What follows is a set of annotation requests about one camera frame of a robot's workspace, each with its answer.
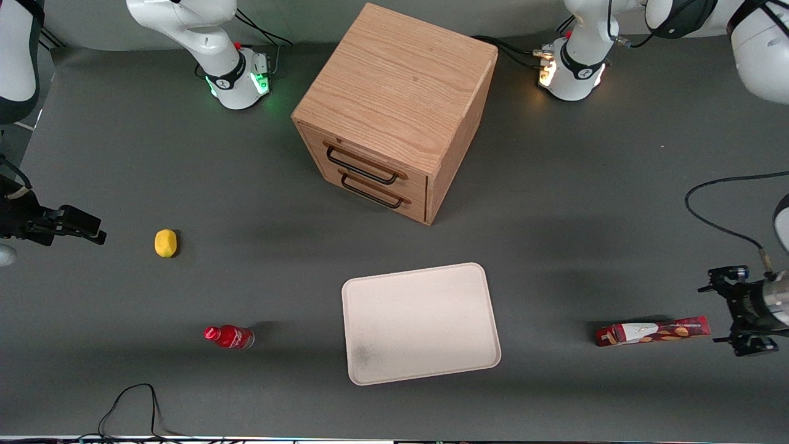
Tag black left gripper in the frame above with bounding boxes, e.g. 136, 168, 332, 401
698, 265, 779, 358

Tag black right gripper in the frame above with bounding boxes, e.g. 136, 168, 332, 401
0, 176, 107, 247

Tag red cookie box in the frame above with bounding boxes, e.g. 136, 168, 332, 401
595, 316, 712, 347

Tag white rectangular tray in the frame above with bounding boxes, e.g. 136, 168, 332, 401
341, 263, 502, 387

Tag yellow lemon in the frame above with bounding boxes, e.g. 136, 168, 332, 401
154, 229, 179, 258

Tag red soda bottle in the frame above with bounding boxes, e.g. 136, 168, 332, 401
203, 325, 255, 350

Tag narrow wooden drawer front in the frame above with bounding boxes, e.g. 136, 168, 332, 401
311, 163, 428, 224

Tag wide wooden drawer front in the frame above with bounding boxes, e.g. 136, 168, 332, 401
297, 123, 429, 201

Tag wooden drawer cabinet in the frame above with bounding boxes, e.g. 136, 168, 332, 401
291, 2, 499, 226

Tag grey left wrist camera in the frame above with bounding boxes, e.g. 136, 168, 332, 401
762, 276, 789, 328

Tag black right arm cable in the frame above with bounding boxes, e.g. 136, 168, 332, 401
0, 154, 32, 199

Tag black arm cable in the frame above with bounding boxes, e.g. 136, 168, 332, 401
0, 154, 32, 199
607, 0, 789, 276

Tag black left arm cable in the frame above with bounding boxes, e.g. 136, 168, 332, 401
607, 0, 789, 276

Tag thin black looped cable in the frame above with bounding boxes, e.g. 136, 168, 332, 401
97, 383, 181, 440

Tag black right base cables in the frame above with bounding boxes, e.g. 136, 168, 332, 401
234, 9, 294, 78

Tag black base cables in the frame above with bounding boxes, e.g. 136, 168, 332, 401
234, 9, 294, 78
472, 22, 577, 70

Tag long black drawer handle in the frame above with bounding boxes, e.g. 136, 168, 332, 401
324, 144, 400, 186

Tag short black drawer handle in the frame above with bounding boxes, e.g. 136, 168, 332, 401
340, 172, 405, 210

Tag black left base cables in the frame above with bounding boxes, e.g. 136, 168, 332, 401
472, 22, 577, 70

